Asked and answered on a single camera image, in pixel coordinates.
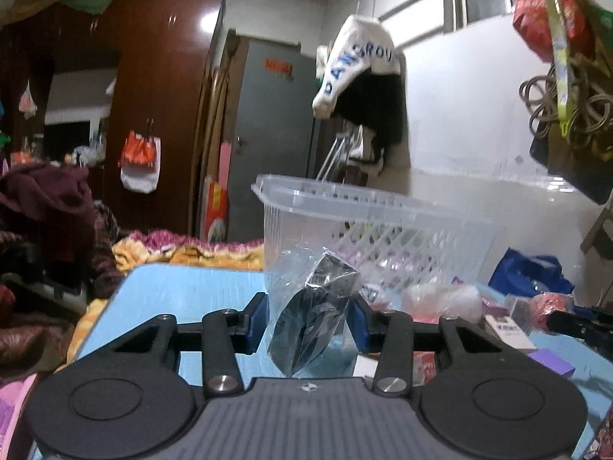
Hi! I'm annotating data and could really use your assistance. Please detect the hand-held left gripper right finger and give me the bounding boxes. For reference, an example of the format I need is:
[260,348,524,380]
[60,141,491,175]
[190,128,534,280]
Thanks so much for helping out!
[349,296,499,398]

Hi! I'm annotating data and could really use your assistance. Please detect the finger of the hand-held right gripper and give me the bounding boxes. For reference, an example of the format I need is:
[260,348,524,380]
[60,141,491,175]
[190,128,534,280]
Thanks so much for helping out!
[547,311,613,346]
[574,304,613,322]

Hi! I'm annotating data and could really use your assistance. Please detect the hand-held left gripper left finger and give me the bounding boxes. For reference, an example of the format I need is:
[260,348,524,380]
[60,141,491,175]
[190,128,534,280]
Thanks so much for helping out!
[113,293,268,398]

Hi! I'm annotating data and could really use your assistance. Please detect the black item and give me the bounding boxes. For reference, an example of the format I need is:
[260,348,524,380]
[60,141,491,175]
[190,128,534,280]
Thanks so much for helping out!
[266,246,362,379]

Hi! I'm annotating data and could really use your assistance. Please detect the white plastic basket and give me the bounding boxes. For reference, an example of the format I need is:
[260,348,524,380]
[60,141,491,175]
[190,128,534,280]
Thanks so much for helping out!
[251,174,496,308]

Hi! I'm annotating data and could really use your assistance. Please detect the red round packet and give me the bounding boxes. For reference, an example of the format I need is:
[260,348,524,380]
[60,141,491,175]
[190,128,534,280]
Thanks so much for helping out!
[529,292,574,334]

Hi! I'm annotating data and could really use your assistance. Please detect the purple small box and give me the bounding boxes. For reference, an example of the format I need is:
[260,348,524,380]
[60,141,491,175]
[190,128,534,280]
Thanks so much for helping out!
[527,350,575,380]

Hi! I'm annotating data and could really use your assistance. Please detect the white small box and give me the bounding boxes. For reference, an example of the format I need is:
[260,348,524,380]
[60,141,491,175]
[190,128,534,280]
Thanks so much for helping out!
[484,314,537,353]

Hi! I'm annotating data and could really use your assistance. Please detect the red small box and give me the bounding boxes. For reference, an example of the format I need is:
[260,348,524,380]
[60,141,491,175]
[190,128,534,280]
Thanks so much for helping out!
[413,352,438,387]

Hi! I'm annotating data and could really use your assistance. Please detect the blue bag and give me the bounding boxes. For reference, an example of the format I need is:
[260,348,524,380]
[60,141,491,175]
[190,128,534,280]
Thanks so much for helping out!
[488,248,575,298]

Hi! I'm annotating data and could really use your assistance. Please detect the pink plastic bag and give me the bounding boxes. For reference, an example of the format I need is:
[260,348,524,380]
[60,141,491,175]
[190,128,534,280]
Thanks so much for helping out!
[401,283,484,324]

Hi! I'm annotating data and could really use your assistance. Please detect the red and yellow printed bag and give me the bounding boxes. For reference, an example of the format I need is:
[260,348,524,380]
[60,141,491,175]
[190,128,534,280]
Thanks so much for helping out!
[203,175,231,243]

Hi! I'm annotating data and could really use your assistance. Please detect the yellow patterned blanket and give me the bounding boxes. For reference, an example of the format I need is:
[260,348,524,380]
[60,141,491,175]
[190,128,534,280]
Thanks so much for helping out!
[67,230,265,360]

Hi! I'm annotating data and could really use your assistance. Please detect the dark hanging bag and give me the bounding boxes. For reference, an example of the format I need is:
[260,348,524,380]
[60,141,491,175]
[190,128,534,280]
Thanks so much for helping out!
[529,115,613,205]

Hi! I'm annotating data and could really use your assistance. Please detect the grey metal door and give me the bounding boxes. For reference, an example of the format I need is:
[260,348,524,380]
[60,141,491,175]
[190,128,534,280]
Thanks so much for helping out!
[224,38,321,245]

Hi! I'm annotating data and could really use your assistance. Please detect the metal crutches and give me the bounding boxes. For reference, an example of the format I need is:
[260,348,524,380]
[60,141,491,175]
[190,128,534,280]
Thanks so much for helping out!
[313,127,365,185]

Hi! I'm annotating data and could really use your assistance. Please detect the white hanging garment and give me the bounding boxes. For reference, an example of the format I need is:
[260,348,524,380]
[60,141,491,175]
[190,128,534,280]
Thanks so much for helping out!
[349,127,388,176]

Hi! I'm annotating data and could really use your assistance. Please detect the orange and white plastic bag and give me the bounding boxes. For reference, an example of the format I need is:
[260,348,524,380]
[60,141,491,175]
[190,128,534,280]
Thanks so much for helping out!
[119,129,161,195]

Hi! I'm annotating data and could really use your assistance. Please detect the black hanging garment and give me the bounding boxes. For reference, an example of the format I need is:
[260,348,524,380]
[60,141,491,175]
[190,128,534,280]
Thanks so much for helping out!
[335,71,408,176]

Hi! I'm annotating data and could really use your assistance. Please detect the maroon clothes pile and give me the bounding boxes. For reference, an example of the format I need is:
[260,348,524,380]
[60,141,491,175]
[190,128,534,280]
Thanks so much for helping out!
[0,163,126,298]

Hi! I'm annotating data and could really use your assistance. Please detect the dark wooden wardrobe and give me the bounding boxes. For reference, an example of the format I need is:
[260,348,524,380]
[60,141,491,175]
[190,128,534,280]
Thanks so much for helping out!
[0,0,226,240]

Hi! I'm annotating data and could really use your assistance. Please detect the white shirt with blue letters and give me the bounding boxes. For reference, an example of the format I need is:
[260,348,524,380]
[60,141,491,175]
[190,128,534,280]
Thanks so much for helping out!
[312,14,402,120]

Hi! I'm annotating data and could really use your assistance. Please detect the red plastic bag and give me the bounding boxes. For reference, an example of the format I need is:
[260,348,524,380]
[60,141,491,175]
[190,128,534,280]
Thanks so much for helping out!
[512,0,595,63]

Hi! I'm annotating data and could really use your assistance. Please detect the small pink hanging bag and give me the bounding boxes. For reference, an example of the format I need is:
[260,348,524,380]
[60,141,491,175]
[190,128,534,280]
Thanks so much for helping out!
[18,80,40,119]

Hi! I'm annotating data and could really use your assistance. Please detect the coiled brown rope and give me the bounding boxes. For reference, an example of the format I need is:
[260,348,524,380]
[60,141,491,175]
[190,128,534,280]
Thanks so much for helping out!
[520,64,613,150]

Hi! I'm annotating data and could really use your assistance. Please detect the yellow-green strap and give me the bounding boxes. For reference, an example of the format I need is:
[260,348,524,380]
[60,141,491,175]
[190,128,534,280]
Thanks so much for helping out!
[534,0,582,136]

